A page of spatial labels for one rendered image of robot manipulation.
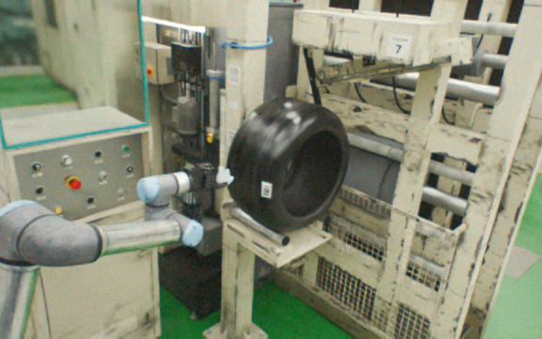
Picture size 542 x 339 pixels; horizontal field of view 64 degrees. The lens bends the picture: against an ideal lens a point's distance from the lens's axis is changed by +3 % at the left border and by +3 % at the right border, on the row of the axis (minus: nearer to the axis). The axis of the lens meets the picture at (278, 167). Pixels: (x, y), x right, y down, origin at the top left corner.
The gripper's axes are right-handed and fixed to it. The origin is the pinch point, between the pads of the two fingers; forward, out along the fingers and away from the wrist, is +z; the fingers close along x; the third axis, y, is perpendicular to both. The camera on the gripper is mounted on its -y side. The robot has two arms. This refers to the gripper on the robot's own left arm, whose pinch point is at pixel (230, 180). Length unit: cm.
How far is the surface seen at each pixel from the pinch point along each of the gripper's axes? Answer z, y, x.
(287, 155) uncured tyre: 16.9, 11.3, -11.5
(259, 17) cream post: 29, 58, 26
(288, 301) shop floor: 91, -111, 31
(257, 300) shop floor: 77, -112, 45
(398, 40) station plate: 47, 57, -29
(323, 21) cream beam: 47, 61, 7
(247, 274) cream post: 44, -70, 26
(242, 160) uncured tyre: 8.7, 5.3, 3.9
